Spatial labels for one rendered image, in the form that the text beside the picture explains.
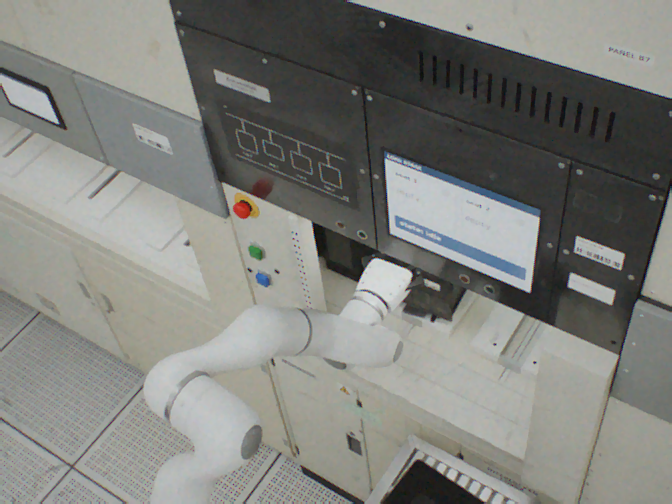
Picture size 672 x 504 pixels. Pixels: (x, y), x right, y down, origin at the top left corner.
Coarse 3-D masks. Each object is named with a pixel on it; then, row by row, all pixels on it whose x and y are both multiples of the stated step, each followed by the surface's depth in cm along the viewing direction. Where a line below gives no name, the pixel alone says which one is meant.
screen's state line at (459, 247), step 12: (396, 216) 155; (408, 228) 156; (420, 228) 153; (432, 240) 154; (444, 240) 152; (456, 240) 150; (456, 252) 152; (468, 252) 150; (480, 252) 148; (492, 264) 149; (504, 264) 147; (516, 276) 147
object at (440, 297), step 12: (372, 252) 204; (396, 264) 203; (408, 264) 200; (432, 276) 198; (420, 288) 205; (432, 288) 202; (444, 288) 200; (456, 288) 202; (408, 300) 213; (420, 300) 210; (432, 300) 207; (444, 300) 204; (456, 300) 206; (432, 312) 211; (444, 312) 208
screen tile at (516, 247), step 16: (464, 208) 143; (480, 208) 140; (496, 208) 138; (464, 224) 145; (496, 224) 141; (512, 224) 138; (528, 224) 136; (480, 240) 146; (496, 240) 144; (512, 240) 141; (528, 240) 139; (512, 256) 144
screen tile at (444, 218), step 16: (400, 176) 146; (416, 176) 144; (416, 192) 147; (432, 192) 144; (400, 208) 153; (416, 208) 150; (432, 208) 148; (448, 208) 145; (432, 224) 151; (448, 224) 148
